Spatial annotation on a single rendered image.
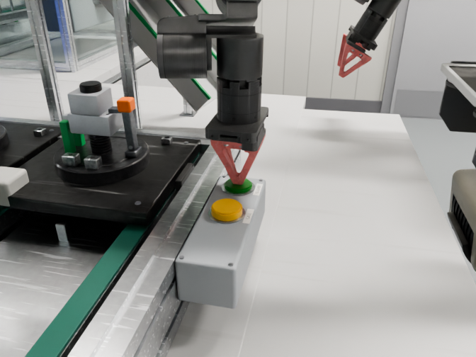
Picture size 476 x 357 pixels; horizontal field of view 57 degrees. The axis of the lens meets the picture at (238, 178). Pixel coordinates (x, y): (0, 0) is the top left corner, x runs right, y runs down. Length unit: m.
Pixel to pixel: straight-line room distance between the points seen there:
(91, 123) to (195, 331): 0.32
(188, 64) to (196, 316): 0.31
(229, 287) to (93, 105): 0.32
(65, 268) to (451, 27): 3.46
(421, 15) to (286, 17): 1.00
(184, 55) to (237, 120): 0.10
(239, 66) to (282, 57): 3.21
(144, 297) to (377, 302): 0.31
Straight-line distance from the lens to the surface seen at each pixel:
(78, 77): 1.64
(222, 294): 0.50
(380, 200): 0.83
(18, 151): 0.79
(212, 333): 0.55
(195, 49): 0.52
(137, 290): 0.47
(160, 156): 0.70
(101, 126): 0.65
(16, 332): 0.52
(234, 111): 0.54
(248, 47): 0.52
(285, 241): 0.69
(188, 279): 0.50
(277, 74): 3.77
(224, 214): 0.54
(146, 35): 0.84
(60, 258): 0.60
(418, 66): 3.77
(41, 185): 0.66
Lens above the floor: 1.27
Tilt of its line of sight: 28 degrees down
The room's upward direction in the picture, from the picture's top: straight up
